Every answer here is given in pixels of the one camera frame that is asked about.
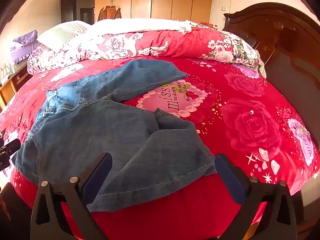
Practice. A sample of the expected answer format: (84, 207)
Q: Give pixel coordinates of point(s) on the purple ruffled cloth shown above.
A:
(23, 45)

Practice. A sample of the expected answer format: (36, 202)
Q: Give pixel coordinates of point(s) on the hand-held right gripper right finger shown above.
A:
(230, 180)

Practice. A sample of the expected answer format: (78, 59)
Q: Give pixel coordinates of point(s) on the brown jacket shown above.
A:
(108, 13)

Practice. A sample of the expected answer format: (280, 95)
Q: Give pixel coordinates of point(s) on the red rose printed bedspread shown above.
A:
(250, 130)

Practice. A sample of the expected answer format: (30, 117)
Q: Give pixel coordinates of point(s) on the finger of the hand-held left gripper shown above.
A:
(7, 150)

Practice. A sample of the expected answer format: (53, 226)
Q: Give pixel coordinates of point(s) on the white fluffy blanket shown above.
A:
(140, 25)

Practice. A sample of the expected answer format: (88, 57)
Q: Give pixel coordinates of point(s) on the wooden side cabinet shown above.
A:
(12, 85)

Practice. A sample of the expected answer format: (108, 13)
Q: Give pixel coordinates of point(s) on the folded floral quilt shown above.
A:
(150, 42)

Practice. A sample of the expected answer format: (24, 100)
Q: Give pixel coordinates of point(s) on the white pillow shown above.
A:
(62, 33)

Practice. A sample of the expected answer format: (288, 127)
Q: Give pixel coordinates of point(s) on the dark wooden headboard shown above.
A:
(287, 42)

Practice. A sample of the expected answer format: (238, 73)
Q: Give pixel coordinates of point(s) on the blue denim pants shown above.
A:
(100, 130)

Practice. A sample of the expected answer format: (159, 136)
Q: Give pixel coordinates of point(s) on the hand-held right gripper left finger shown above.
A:
(98, 180)

